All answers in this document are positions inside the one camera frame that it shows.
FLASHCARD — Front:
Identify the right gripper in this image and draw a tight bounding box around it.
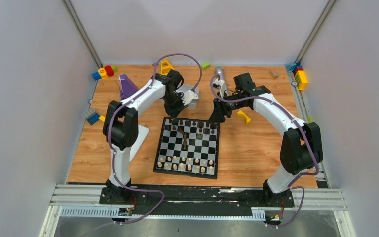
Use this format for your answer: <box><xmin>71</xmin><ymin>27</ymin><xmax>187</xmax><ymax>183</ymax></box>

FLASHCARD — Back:
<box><xmin>208</xmin><ymin>92</ymin><xmax>247</xmax><ymax>124</ymax></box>

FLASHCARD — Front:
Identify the black white chessboard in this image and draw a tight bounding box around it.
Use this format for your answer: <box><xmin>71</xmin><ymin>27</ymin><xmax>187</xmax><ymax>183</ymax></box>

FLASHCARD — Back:
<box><xmin>153</xmin><ymin>117</ymin><xmax>220</xmax><ymax>179</ymax></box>

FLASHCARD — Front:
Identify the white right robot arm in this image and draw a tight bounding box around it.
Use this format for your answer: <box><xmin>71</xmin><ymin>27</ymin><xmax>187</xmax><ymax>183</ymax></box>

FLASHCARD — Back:
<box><xmin>209</xmin><ymin>73</ymin><xmax>323</xmax><ymax>206</ymax></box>

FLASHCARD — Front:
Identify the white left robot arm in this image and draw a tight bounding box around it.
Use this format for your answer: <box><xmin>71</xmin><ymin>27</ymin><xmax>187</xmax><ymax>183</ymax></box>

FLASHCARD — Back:
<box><xmin>103</xmin><ymin>70</ymin><xmax>199</xmax><ymax>204</ymax></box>

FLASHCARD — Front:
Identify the white rectangular box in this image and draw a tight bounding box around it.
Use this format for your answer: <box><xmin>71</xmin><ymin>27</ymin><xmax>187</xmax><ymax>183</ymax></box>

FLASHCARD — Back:
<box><xmin>177</xmin><ymin>84</ymin><xmax>200</xmax><ymax>109</ymax></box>

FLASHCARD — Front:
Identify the yellow curved block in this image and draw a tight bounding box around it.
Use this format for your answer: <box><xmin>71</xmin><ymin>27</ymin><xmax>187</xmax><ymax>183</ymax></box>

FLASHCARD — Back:
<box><xmin>237</xmin><ymin>110</ymin><xmax>252</xmax><ymax>124</ymax></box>

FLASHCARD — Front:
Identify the silver microphone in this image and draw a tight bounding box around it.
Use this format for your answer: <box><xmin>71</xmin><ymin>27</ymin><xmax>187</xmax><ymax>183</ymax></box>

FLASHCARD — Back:
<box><xmin>215</xmin><ymin>66</ymin><xmax>228</xmax><ymax>97</ymax></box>

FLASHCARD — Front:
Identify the brown wooden block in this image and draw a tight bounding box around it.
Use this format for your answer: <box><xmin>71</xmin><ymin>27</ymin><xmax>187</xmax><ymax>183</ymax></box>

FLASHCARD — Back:
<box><xmin>269</xmin><ymin>70</ymin><xmax>279</xmax><ymax>79</ymax></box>

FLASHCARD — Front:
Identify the yellow triangular toy block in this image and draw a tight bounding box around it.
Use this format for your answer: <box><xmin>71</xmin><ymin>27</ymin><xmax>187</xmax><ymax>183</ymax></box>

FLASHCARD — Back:
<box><xmin>160</xmin><ymin>59</ymin><xmax>174</xmax><ymax>76</ymax></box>

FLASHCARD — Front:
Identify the white box lid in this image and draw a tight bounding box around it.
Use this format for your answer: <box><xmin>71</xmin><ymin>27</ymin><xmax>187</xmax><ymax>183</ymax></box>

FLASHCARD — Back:
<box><xmin>129</xmin><ymin>125</ymin><xmax>150</xmax><ymax>162</ymax></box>

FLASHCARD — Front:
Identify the purple metronome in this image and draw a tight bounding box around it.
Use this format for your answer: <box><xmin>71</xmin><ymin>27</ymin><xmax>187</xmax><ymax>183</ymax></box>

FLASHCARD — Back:
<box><xmin>119</xmin><ymin>74</ymin><xmax>139</xmax><ymax>100</ymax></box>

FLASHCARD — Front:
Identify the stacked coloured blocks right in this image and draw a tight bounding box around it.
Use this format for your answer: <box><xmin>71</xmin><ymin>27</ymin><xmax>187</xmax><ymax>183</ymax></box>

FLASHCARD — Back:
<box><xmin>285</xmin><ymin>64</ymin><xmax>308</xmax><ymax>91</ymax></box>

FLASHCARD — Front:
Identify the green block in corner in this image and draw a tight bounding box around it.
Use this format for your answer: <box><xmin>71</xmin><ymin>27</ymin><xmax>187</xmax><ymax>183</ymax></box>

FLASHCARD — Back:
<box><xmin>111</xmin><ymin>65</ymin><xmax>118</xmax><ymax>73</ymax></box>

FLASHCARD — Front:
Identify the red cylinder block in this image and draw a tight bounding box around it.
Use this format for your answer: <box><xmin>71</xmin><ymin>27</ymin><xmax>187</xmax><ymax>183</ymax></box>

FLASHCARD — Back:
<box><xmin>104</xmin><ymin>65</ymin><xmax>114</xmax><ymax>77</ymax></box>

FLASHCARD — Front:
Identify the small yellow block left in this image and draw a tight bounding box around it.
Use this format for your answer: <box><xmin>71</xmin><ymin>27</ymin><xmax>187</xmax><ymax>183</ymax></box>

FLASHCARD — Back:
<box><xmin>99</xmin><ymin>115</ymin><xmax>106</xmax><ymax>123</ymax></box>

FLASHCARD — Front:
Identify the yellow cylinder block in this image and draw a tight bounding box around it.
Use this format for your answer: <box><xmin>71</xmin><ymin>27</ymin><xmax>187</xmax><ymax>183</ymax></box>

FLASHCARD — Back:
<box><xmin>98</xmin><ymin>68</ymin><xmax>108</xmax><ymax>79</ymax></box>

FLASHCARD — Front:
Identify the blue block left edge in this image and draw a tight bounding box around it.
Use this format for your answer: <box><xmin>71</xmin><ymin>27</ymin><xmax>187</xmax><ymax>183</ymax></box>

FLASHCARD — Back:
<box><xmin>86</xmin><ymin>113</ymin><xmax>100</xmax><ymax>125</ymax></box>

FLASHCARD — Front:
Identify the blue toy block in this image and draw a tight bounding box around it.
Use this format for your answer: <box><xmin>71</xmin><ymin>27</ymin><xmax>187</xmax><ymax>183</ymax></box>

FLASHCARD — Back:
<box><xmin>91</xmin><ymin>72</ymin><xmax>101</xmax><ymax>81</ymax></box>

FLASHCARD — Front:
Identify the green block near wall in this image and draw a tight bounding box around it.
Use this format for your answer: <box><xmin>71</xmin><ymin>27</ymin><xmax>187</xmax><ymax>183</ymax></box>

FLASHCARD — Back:
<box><xmin>201</xmin><ymin>62</ymin><xmax>211</xmax><ymax>70</ymax></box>

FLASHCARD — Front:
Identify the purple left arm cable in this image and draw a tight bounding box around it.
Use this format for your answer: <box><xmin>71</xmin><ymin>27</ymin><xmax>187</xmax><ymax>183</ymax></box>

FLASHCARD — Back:
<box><xmin>106</xmin><ymin>53</ymin><xmax>203</xmax><ymax>226</ymax></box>

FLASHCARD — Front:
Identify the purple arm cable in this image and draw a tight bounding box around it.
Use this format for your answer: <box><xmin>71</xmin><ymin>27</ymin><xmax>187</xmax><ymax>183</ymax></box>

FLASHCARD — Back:
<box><xmin>209</xmin><ymin>74</ymin><xmax>320</xmax><ymax>229</ymax></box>
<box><xmin>106</xmin><ymin>53</ymin><xmax>203</xmax><ymax>226</ymax></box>

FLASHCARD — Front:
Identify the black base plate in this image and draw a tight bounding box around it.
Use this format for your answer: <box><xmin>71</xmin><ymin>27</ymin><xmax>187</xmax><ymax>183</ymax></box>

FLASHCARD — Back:
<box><xmin>99</xmin><ymin>185</ymin><xmax>294</xmax><ymax>216</ymax></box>

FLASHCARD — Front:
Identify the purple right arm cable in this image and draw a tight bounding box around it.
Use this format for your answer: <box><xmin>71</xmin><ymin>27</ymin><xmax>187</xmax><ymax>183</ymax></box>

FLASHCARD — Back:
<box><xmin>209</xmin><ymin>74</ymin><xmax>320</xmax><ymax>229</ymax></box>

